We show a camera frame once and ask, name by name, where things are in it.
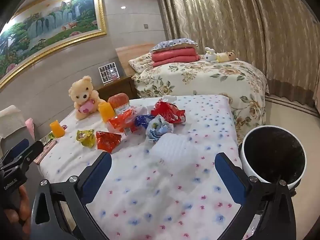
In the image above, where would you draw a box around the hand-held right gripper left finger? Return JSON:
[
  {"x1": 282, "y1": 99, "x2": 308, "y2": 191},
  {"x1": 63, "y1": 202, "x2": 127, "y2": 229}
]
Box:
[{"x1": 31, "y1": 152, "x2": 112, "y2": 240}]

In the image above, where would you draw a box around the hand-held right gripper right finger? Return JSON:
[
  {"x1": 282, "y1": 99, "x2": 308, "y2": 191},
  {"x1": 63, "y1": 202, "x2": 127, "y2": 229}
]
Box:
[{"x1": 215, "y1": 152, "x2": 297, "y2": 240}]

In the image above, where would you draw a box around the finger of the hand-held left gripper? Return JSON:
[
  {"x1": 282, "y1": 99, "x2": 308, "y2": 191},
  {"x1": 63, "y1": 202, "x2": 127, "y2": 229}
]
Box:
[
  {"x1": 14, "y1": 141, "x2": 44, "y2": 172},
  {"x1": 4, "y1": 138, "x2": 30, "y2": 161}
]

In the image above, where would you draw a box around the white trash bin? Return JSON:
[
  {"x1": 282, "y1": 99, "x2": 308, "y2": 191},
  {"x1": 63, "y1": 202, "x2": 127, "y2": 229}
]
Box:
[{"x1": 239, "y1": 125, "x2": 307, "y2": 191}]

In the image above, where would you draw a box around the yellow green snack wrapper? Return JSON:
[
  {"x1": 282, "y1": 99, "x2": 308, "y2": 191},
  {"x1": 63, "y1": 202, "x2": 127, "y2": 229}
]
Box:
[{"x1": 76, "y1": 129, "x2": 96, "y2": 148}]

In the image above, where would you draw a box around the orange red snack wrapper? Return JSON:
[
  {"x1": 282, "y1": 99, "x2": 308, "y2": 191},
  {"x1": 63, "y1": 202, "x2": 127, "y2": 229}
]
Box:
[{"x1": 108, "y1": 110, "x2": 140, "y2": 134}]

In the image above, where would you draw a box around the large orange foam net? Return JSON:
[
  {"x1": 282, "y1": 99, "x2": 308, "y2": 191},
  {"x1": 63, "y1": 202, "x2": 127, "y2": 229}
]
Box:
[{"x1": 98, "y1": 102, "x2": 116, "y2": 123}]

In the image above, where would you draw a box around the white bubble foam sheet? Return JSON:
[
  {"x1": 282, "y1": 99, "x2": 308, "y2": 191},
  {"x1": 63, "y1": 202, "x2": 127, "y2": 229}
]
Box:
[{"x1": 152, "y1": 132, "x2": 198, "y2": 167}]

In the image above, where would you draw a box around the blue snack wrapper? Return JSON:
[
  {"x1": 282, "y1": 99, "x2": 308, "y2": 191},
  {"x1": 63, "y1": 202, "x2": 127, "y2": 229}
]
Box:
[{"x1": 134, "y1": 114, "x2": 156, "y2": 129}]

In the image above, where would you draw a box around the light blue wrapper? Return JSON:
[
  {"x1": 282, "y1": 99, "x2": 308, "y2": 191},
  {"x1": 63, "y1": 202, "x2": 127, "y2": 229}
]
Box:
[{"x1": 145, "y1": 118, "x2": 175, "y2": 143}]

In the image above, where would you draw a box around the red white patterned wrapper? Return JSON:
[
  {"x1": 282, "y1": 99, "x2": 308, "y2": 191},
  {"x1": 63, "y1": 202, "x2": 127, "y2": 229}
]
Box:
[{"x1": 151, "y1": 101, "x2": 186, "y2": 125}]

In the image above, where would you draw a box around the person's left hand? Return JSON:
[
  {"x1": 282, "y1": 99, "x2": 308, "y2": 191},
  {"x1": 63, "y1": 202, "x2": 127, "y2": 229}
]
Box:
[{"x1": 4, "y1": 184, "x2": 32, "y2": 240}]

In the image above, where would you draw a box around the pink flat box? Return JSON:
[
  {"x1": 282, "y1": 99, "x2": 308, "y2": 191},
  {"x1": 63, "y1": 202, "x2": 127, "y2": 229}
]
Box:
[{"x1": 34, "y1": 140, "x2": 58, "y2": 164}]

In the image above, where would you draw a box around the small green packet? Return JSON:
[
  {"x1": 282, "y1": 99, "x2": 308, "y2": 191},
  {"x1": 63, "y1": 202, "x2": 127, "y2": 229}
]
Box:
[{"x1": 41, "y1": 133, "x2": 56, "y2": 145}]

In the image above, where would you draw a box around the pink cloth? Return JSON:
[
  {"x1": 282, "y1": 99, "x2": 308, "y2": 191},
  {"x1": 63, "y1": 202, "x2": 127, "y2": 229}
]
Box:
[{"x1": 25, "y1": 119, "x2": 36, "y2": 141}]

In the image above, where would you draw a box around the white cloth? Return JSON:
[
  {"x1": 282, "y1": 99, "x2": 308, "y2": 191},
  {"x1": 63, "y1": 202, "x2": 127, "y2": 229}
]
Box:
[{"x1": 0, "y1": 105, "x2": 28, "y2": 141}]

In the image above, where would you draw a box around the small orange foam net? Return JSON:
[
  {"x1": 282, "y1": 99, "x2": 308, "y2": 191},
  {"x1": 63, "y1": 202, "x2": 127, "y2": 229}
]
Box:
[{"x1": 49, "y1": 120, "x2": 66, "y2": 139}]

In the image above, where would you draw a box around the white dotted bed sheet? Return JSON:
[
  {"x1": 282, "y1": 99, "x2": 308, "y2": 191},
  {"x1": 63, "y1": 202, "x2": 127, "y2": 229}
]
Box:
[{"x1": 37, "y1": 94, "x2": 253, "y2": 240}]

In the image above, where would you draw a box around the red apple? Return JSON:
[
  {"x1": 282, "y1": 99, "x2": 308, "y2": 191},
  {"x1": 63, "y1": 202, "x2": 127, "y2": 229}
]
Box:
[{"x1": 107, "y1": 93, "x2": 131, "y2": 110}]

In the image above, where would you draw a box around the cream teddy bear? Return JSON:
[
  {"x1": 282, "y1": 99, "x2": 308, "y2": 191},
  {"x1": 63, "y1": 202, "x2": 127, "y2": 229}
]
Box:
[{"x1": 68, "y1": 75, "x2": 107, "y2": 120}]

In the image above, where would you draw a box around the wooden nightstand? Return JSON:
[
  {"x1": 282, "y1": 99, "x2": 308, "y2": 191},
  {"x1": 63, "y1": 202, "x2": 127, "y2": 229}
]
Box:
[{"x1": 96, "y1": 76, "x2": 139, "y2": 103}]

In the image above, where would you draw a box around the floral quilt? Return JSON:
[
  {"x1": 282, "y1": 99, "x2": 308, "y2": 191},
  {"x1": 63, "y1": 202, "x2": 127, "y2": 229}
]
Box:
[{"x1": 131, "y1": 59, "x2": 270, "y2": 145}]

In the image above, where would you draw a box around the floral pillow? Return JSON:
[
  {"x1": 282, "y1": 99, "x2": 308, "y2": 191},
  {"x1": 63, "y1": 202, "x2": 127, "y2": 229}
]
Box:
[{"x1": 128, "y1": 54, "x2": 155, "y2": 74}]

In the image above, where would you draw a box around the yellow plush toy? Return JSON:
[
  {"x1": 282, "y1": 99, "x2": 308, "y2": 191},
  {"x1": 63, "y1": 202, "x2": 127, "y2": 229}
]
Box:
[{"x1": 216, "y1": 50, "x2": 238, "y2": 63}]

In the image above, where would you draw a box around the wooden headboard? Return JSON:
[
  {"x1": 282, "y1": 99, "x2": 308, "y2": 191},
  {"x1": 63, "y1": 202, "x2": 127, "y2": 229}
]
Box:
[{"x1": 115, "y1": 43, "x2": 157, "y2": 77}]

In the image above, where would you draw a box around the white bunny plush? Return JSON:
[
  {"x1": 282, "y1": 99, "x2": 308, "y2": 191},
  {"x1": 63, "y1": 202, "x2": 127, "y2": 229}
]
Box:
[{"x1": 204, "y1": 47, "x2": 218, "y2": 64}]

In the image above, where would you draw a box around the gold framed landscape painting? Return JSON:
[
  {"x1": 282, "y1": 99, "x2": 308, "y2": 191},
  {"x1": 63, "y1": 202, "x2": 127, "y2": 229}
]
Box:
[{"x1": 0, "y1": 0, "x2": 107, "y2": 90}]

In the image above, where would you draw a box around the folded red blanket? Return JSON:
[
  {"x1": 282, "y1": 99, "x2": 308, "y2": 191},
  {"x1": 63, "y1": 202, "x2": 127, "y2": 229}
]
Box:
[{"x1": 151, "y1": 47, "x2": 201, "y2": 68}]

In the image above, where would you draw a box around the blue patterned pillow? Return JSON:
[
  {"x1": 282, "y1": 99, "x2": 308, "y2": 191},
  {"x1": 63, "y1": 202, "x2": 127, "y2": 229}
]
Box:
[{"x1": 150, "y1": 38, "x2": 199, "y2": 53}]

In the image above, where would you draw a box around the beige patterned curtain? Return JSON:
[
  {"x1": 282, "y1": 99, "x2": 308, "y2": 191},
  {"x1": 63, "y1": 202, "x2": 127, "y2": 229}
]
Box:
[{"x1": 157, "y1": 0, "x2": 320, "y2": 117}]

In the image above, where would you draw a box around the photo collage frame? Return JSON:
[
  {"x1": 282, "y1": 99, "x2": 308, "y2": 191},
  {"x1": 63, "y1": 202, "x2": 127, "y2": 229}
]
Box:
[{"x1": 98, "y1": 62, "x2": 120, "y2": 84}]

